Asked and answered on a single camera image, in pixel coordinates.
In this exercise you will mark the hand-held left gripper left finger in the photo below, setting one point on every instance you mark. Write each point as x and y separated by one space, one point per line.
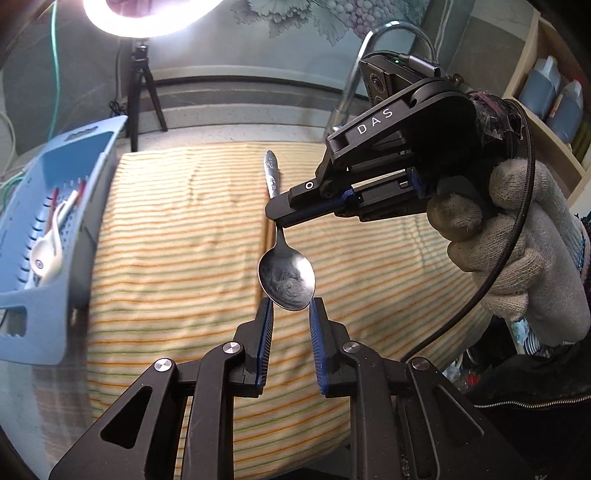
264 342

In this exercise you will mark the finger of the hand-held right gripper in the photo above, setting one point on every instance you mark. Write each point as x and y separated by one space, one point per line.
300 196
318 213

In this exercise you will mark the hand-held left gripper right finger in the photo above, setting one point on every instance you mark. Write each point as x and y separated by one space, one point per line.
318 347

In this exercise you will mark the metal spoon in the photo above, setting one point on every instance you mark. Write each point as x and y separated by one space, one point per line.
286 277

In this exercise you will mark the blue plastic basket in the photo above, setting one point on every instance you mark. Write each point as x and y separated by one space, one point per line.
41 341

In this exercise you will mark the white ceramic spoon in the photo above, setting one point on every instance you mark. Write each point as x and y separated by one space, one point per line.
44 258

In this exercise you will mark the person's right hand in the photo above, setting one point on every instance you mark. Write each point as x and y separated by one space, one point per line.
531 258

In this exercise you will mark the metal faucet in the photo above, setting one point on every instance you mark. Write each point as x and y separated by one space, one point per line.
355 69

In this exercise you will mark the blue plastic bottle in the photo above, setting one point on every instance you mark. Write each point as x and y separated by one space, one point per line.
540 87
568 113

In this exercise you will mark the striped cloth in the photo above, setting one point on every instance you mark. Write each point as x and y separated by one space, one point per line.
161 277

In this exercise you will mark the wooden shelf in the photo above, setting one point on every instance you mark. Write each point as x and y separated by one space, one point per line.
531 37

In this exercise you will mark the black tripod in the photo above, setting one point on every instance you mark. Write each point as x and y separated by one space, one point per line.
136 92

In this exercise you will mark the black jacket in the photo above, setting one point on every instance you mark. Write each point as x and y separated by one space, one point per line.
531 383

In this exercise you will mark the grape print wall picture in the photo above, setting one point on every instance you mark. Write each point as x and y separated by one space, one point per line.
351 14

